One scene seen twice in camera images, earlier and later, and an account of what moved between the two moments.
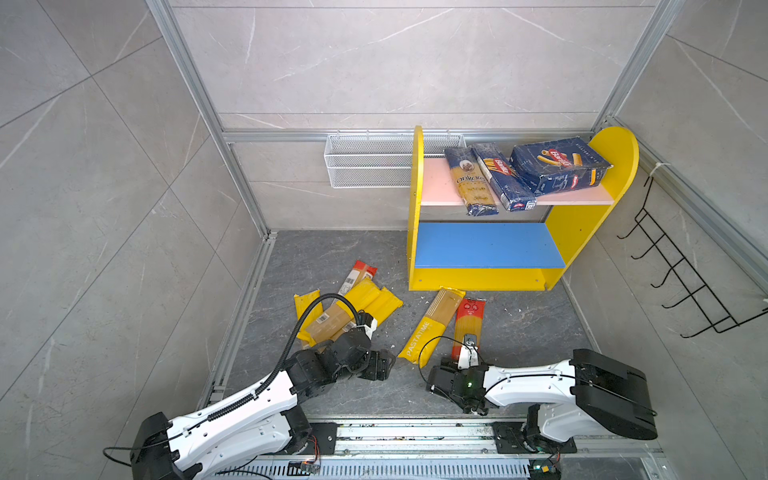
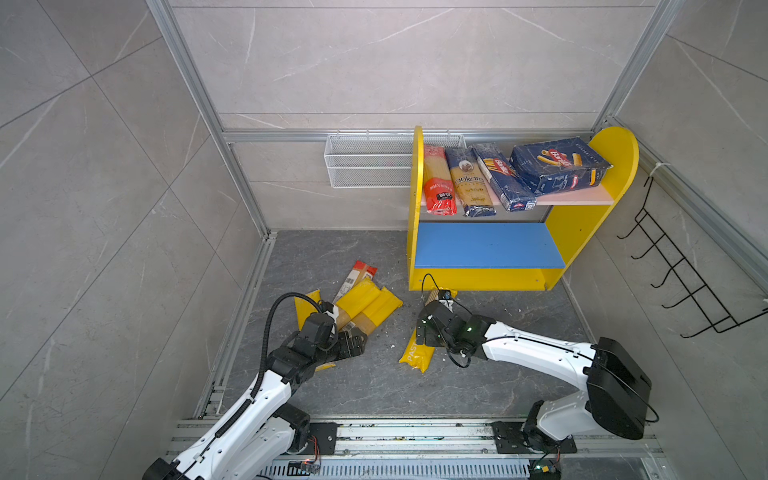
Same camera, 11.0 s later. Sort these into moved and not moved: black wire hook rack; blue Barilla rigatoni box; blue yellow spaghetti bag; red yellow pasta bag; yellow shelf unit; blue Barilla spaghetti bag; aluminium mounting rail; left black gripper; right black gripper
Moved: left black gripper; red yellow pasta bag; right black gripper
Not moved: blue Barilla spaghetti bag; blue Barilla rigatoni box; blue yellow spaghetti bag; aluminium mounting rail; yellow shelf unit; black wire hook rack
